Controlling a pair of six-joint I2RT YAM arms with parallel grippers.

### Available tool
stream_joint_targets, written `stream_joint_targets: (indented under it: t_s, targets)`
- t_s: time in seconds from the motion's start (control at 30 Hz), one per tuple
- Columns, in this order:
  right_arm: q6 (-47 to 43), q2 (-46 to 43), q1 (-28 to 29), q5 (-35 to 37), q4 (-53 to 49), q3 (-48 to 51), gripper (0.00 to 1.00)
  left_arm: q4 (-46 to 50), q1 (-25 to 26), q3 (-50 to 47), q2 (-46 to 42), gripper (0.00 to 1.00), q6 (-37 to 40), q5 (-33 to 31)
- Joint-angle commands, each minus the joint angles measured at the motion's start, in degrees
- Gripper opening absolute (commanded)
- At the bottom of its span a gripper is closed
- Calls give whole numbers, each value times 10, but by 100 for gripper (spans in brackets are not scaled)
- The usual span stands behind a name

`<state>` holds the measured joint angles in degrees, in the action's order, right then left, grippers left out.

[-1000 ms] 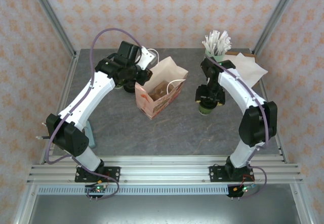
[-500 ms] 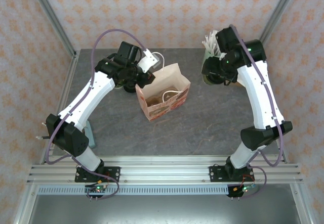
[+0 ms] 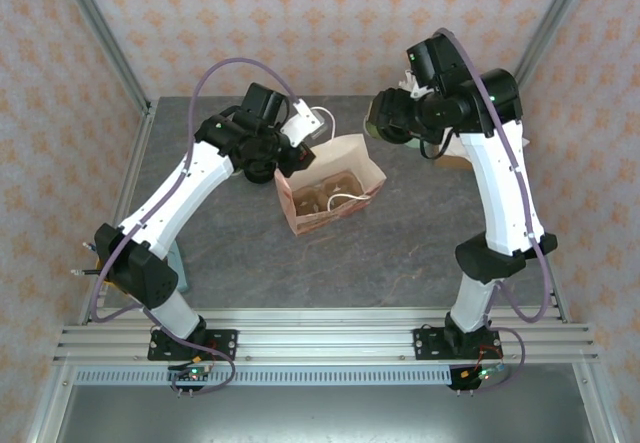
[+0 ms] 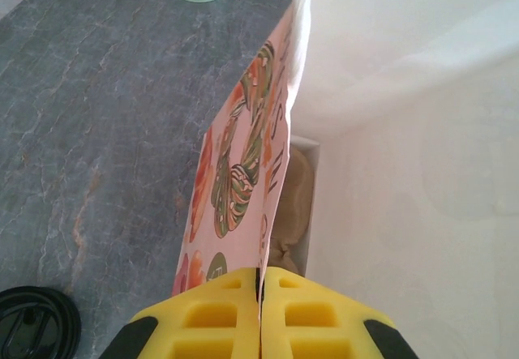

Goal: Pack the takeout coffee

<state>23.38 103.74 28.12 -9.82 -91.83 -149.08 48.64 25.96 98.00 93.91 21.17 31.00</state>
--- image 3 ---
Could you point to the green paper coffee cup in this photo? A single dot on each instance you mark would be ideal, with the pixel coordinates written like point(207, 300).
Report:
point(371, 123)

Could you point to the printed paper takeout bag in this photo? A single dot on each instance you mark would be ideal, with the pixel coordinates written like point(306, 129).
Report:
point(350, 158)

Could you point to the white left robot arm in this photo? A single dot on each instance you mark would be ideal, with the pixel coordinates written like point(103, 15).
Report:
point(170, 198)

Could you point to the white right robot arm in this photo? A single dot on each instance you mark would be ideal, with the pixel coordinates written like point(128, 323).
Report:
point(500, 188)

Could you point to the black plastic cup lid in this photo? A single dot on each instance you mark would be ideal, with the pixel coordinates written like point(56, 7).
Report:
point(260, 178)

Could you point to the mint green straw tin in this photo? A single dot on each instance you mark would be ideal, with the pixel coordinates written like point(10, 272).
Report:
point(416, 146)

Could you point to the brown cardboard piece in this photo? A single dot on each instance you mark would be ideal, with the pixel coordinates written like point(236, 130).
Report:
point(452, 160)

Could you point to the teal box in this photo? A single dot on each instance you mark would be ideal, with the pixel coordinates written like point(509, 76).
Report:
point(179, 268)

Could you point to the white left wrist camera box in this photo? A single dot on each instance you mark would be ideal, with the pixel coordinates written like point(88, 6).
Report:
point(300, 123)

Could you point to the aluminium frame post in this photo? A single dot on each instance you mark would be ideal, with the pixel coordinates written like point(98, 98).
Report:
point(555, 23)
point(100, 28)

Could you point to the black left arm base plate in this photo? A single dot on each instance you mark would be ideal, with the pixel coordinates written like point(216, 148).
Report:
point(220, 345)

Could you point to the aluminium mounting rail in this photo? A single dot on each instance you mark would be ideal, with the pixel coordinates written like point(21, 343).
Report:
point(325, 338)

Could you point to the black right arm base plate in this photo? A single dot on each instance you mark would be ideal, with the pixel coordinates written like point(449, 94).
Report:
point(430, 345)

